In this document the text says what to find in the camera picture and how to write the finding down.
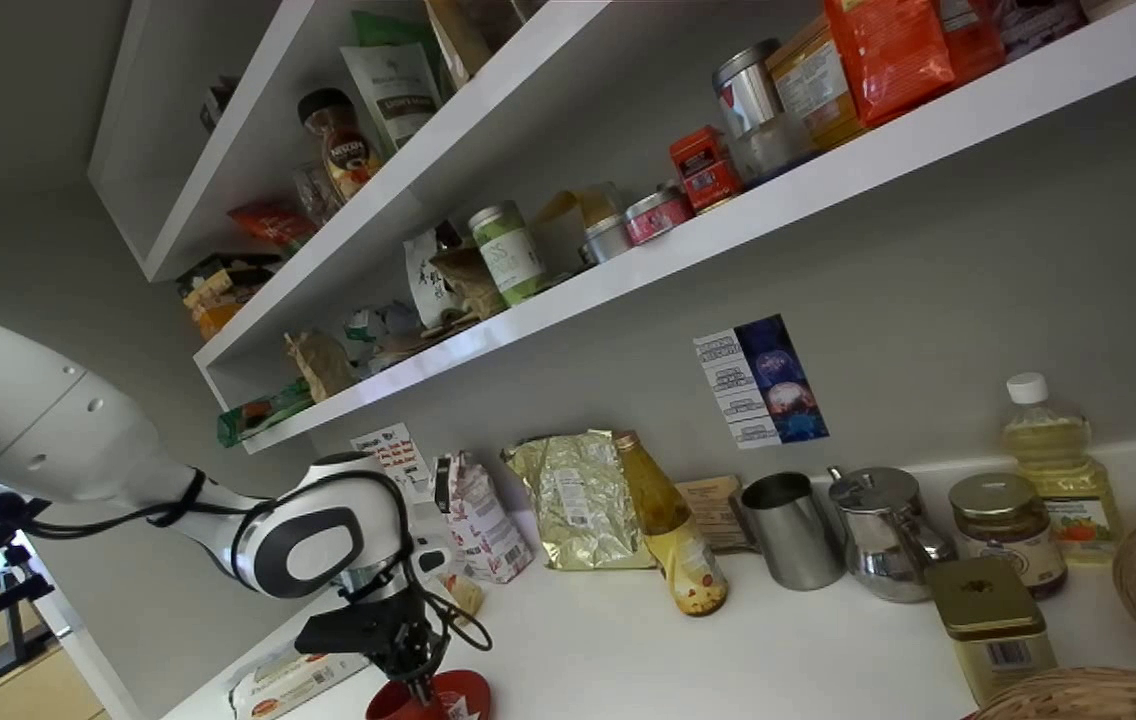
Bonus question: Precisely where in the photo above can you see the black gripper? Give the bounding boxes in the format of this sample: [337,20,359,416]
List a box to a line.
[293,590,465,711]

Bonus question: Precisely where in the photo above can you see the orange cup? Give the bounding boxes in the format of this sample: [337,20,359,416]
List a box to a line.
[363,682,455,720]

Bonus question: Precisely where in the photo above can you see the steel cup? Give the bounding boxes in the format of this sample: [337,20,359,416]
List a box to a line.
[736,467,847,591]

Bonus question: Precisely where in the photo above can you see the small yellow packet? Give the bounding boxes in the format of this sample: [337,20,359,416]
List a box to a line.
[445,573,487,626]

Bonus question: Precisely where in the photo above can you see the white red carton pack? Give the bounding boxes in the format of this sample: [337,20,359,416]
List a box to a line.
[433,450,541,590]

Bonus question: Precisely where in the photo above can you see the gold foil bag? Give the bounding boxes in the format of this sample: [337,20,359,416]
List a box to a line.
[498,425,660,576]

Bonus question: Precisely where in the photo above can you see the yellow bottle with label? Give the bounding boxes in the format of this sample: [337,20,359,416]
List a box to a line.
[612,427,730,622]

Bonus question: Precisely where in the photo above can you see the green flat packet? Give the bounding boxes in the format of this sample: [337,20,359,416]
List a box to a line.
[210,379,320,451]

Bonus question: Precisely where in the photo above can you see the small tan box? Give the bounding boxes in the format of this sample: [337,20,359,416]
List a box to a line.
[279,324,359,405]

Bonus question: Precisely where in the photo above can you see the brown cardboard box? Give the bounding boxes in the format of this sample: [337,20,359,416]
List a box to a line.
[672,467,756,558]

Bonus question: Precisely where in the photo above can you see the pale crinkled bag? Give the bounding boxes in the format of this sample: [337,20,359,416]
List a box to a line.
[337,300,429,379]

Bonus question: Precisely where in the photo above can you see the white patterned bag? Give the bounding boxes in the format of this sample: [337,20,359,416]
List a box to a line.
[398,222,508,342]

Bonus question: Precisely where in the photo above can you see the yellow snack packets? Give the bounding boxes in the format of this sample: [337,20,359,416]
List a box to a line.
[179,249,279,334]

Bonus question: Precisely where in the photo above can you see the blue white box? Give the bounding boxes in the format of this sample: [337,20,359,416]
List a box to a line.
[686,314,832,451]

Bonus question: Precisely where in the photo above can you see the tan paper bag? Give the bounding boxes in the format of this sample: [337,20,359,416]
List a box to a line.
[527,189,618,280]

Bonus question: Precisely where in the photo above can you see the steel kettle pot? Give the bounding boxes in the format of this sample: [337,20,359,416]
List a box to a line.
[823,461,959,608]

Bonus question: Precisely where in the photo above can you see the small white can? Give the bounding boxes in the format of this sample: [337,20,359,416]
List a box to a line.
[576,208,637,268]

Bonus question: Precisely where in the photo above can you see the red flat packet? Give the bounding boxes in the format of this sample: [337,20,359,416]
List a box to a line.
[222,193,320,260]

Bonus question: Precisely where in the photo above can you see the pink round tin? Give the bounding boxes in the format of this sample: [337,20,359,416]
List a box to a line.
[618,183,697,249]

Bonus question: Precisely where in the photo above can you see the dark lid jar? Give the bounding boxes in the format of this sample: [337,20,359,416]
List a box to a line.
[293,84,380,208]

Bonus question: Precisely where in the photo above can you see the gold tin box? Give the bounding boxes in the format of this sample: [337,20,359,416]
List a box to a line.
[916,547,1061,709]

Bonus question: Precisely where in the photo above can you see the small red box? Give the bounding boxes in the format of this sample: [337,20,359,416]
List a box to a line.
[662,124,745,215]

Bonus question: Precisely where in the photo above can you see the green white pouch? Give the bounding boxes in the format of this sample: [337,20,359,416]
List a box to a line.
[337,10,448,151]

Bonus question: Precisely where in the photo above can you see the glass jar gold lid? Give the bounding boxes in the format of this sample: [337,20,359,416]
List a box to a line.
[943,467,1071,602]

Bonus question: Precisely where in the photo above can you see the short steel can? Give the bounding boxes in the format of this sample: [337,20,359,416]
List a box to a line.
[722,113,814,193]

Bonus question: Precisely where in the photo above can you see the brown cardboard carton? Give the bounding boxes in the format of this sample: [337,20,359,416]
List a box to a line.
[418,0,527,94]

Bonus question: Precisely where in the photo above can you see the flat wicker tray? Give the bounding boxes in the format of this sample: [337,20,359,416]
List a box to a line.
[955,664,1136,720]

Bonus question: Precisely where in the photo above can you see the cooking oil bottle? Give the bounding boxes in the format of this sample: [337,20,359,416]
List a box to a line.
[995,370,1123,563]

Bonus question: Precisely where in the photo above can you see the tall steel can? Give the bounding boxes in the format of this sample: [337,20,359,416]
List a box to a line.
[708,35,786,141]

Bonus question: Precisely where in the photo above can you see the yellow food box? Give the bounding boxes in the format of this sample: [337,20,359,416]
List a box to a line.
[765,11,868,151]

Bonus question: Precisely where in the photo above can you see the orange snack bag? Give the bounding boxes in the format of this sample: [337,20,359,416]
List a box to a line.
[814,0,959,134]

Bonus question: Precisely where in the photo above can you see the red food bag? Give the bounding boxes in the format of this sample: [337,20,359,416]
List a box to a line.
[931,0,1011,88]

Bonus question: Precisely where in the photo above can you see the white red wall note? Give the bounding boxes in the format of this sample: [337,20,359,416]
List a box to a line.
[346,419,435,511]

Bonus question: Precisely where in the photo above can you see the white wall shelf unit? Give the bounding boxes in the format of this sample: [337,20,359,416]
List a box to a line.
[85,0,1136,461]

